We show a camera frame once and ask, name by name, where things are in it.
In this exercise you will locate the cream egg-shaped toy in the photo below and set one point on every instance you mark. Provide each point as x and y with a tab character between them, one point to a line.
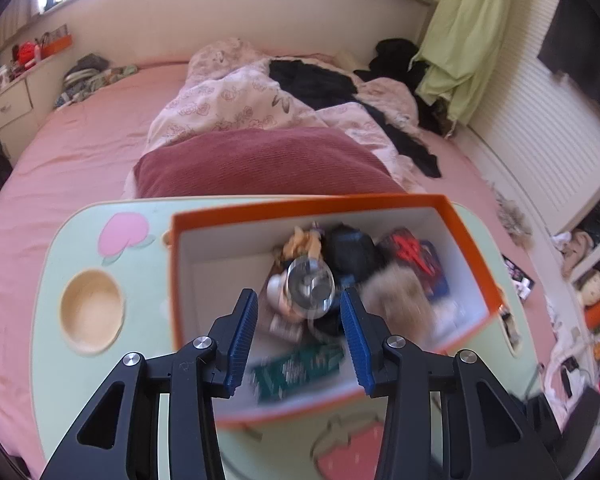
302	242

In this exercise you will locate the blue tin box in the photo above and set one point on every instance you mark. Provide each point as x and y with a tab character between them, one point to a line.
432	270

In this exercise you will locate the red container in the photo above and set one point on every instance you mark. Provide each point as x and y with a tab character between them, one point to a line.
27	52

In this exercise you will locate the dark red mahjong block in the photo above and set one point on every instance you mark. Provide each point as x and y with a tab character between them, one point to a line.
405	247

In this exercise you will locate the green printed packet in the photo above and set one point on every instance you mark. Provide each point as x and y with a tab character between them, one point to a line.
295	367

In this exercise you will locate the green cartoon desktop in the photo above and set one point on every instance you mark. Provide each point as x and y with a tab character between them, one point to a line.
70	240

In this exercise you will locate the fluffy fur pompom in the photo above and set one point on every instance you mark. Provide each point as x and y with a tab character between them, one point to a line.
395	295

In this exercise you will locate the patterned clothes pile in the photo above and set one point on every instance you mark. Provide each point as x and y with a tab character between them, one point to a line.
90	77

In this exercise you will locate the black floor bag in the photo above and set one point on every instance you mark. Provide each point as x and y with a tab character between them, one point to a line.
560	410

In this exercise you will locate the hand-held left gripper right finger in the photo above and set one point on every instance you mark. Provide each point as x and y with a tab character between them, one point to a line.
355	345

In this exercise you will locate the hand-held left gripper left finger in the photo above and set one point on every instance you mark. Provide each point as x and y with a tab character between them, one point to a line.
242	340

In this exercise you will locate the pink floral quilt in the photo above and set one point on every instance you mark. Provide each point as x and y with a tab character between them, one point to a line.
230	100

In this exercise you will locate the black garment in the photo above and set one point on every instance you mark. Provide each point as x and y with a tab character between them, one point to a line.
320	85

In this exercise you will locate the bed with pink sheet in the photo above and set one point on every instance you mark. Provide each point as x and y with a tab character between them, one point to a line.
55	170

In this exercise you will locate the clear glass ball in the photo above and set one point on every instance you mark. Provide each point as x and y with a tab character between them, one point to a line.
310	285

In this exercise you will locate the white drawer cabinet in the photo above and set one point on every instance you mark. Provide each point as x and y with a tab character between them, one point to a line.
10	105

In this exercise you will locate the light green hanging cloth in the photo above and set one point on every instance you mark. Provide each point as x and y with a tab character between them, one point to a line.
460	45

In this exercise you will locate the black clothes pile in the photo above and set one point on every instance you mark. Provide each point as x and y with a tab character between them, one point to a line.
395	55

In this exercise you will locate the cream round plush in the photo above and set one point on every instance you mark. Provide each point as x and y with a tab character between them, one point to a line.
594	287

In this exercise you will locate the orange cardboard box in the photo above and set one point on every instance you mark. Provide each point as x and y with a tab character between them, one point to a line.
215	280

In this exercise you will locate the black lace-trimmed cloth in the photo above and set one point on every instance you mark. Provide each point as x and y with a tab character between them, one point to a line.
350	255

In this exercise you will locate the dark wall panel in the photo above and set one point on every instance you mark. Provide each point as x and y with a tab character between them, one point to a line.
575	35

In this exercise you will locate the beige stuffed toy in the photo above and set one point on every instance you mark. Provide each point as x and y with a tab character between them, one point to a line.
577	247

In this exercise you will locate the grey furry trinket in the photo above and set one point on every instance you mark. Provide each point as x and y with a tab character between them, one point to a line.
512	217

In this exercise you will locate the maroon pillow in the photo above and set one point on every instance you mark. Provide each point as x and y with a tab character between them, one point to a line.
260	160

